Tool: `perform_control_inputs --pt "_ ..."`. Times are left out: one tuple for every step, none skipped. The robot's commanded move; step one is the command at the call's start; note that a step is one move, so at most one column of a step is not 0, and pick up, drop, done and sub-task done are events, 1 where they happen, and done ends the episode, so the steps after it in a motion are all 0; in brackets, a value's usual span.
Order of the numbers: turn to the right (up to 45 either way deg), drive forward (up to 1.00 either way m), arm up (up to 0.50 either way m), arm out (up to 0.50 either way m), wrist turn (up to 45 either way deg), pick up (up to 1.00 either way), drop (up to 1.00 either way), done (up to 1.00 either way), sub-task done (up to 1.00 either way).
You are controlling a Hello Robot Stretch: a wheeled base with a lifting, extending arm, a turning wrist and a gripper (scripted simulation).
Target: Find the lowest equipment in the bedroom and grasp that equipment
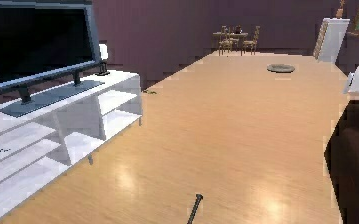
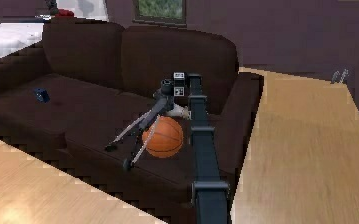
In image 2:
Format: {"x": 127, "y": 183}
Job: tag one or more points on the small blue box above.
{"x": 41, "y": 95}

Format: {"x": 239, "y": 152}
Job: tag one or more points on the orange basketball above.
{"x": 165, "y": 137}

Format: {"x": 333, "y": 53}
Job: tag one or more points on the red object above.
{"x": 63, "y": 12}

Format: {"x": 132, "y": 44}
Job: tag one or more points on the dark brown sofa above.
{"x": 120, "y": 100}

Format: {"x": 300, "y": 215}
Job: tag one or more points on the window with dark frame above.
{"x": 160, "y": 10}

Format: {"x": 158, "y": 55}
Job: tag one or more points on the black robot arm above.
{"x": 205, "y": 156}

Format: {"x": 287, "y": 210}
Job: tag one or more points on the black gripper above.
{"x": 162, "y": 101}

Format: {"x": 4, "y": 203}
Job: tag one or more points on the small white object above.
{"x": 182, "y": 111}

